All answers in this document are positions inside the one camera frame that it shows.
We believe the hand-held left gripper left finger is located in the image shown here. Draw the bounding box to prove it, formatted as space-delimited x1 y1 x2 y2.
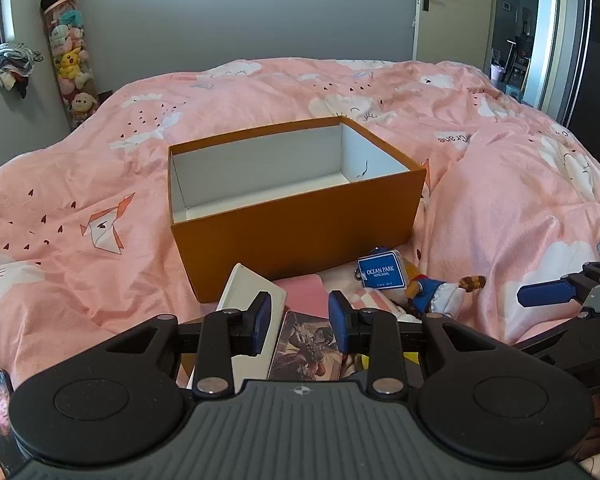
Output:
94 291 273 398

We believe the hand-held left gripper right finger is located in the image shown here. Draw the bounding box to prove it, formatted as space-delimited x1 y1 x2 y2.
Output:
328 290 512 397

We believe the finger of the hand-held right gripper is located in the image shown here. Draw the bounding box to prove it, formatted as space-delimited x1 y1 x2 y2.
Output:
517 261 600 312

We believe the pink pouch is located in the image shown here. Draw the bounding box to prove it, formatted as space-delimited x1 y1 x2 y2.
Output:
281 272 327 318

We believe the white box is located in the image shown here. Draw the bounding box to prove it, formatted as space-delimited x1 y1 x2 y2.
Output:
192 262 288 393

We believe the blue tag keychain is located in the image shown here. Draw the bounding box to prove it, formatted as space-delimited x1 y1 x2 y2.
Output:
355 246 407 289

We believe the orange cardboard box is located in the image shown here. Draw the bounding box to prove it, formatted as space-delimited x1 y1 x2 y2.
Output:
168 116 427 304

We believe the duck plush toy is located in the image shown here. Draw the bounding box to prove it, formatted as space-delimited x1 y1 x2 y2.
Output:
402 274 487 319

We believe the pink printed blanket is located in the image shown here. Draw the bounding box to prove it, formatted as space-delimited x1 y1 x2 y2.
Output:
0 57 600 480

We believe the white door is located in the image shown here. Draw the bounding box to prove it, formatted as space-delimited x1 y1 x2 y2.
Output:
412 0 501 63

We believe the clear tube of plush toys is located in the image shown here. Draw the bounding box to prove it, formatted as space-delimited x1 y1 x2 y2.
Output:
40 0 102 129

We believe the pile of grey clothes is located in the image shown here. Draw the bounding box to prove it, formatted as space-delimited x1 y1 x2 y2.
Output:
0 41 45 99

